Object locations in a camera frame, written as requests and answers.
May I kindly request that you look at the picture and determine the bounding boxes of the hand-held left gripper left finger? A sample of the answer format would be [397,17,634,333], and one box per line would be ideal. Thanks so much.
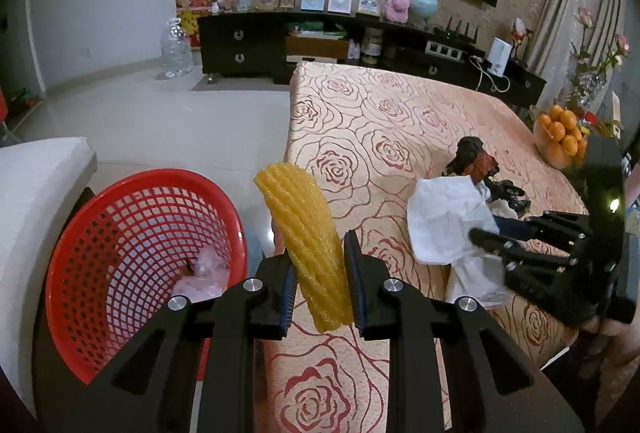
[65,247,301,433]

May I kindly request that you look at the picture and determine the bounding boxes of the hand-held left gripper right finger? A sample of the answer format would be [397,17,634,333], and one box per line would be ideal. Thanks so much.
[343,229,586,433]

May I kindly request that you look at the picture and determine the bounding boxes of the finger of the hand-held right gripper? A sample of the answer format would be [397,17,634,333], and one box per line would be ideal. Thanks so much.
[492,210,593,250]
[469,227,583,314]

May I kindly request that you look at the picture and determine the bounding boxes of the black plastic bag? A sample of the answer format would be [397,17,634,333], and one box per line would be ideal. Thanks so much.
[482,180,531,216]

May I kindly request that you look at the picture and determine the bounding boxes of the yellow foam fruit net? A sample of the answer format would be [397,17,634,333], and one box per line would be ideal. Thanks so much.
[253,162,353,333]

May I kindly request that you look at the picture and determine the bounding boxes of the red plastic mesh basket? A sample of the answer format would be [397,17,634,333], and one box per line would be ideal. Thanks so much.
[45,168,248,386]

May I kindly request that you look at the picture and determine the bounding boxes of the person's right forearm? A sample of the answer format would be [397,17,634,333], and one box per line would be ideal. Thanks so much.
[595,360,640,420]

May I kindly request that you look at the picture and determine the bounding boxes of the person's right hand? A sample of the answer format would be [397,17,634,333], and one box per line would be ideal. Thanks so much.
[575,315,640,364]

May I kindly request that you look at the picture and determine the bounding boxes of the glass fruit bowl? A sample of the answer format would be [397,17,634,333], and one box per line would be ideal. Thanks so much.
[532,118,588,170]

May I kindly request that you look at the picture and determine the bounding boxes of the pile of oranges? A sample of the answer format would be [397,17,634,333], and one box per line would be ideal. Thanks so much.
[537,104,588,164]

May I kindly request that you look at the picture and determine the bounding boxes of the black and brown crumpled wrapper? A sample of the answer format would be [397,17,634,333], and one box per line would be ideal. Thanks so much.
[442,136,501,186]

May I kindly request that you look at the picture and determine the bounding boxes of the artificial pink flowers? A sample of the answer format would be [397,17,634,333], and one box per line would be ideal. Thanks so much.
[567,6,631,114]

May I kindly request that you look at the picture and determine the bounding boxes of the rose patterned tablecloth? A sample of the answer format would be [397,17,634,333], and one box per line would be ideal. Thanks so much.
[260,60,591,433]

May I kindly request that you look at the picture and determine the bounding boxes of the white upright device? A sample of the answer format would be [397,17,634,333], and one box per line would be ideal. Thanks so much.
[487,37,510,76]

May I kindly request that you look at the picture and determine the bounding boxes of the red and white figurine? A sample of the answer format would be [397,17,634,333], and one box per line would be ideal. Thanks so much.
[510,18,533,61]

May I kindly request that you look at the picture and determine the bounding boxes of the white power strip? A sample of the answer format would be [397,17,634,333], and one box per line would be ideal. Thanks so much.
[424,40,466,60]

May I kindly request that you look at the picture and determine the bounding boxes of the black router with antennas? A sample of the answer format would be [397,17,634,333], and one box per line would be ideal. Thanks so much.
[434,16,483,43]

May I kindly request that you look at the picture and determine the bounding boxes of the beige curtain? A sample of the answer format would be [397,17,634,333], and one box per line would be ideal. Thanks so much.
[522,0,626,114]

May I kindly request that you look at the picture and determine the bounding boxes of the brown wooden drawer box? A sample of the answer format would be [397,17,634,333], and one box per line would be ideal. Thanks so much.
[286,36,351,62]

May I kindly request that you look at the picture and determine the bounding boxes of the glass jar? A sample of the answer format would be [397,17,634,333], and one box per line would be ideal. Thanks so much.
[362,27,383,64]

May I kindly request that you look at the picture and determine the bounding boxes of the light blue globe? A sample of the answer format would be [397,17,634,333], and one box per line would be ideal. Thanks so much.
[410,0,439,26]

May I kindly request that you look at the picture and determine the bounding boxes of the black television cabinet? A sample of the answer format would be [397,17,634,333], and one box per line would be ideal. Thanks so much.
[196,10,547,106]

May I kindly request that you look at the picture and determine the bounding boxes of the white sofa cushion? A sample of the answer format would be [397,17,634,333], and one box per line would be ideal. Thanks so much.
[0,136,98,419]

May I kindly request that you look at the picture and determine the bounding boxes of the pink plush toy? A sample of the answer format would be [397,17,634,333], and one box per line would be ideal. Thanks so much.
[384,0,412,22]

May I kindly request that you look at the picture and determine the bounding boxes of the green flat package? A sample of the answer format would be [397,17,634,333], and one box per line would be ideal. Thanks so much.
[287,20,346,38]

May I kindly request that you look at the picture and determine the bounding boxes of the large clear water jug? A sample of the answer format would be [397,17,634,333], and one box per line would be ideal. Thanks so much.
[159,17,194,79]

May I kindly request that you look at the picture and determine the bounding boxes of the white cable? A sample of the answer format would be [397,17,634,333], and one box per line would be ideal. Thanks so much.
[470,56,511,93]

